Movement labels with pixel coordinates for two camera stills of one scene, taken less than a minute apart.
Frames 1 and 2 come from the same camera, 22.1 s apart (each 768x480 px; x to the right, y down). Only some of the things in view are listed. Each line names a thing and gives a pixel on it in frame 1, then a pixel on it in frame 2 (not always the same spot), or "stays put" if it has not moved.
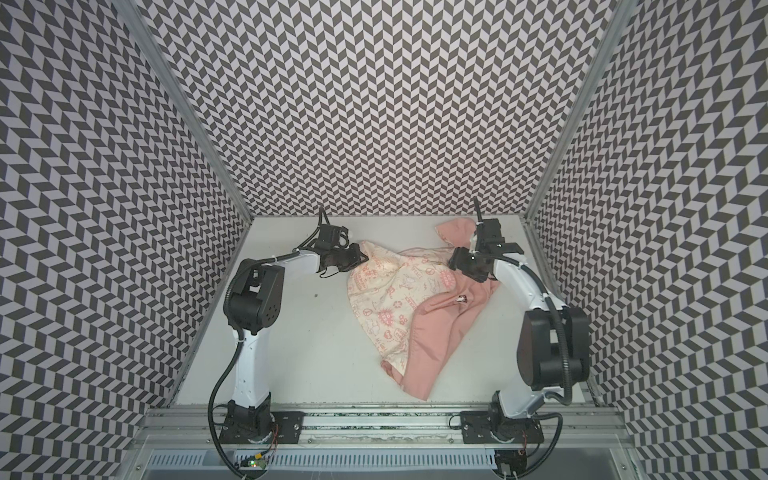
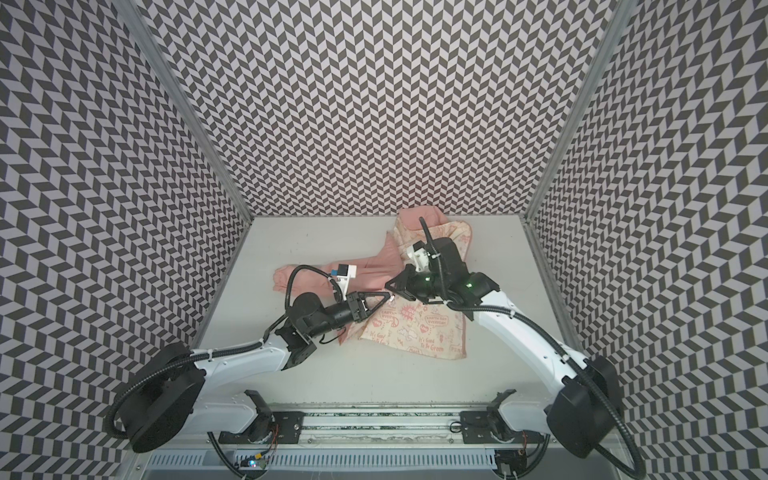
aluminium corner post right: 621,15 stays put
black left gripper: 353,256 -> 358,298
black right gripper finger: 459,258 -> 402,282
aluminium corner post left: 139,24 stays put
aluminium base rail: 384,426 stays put
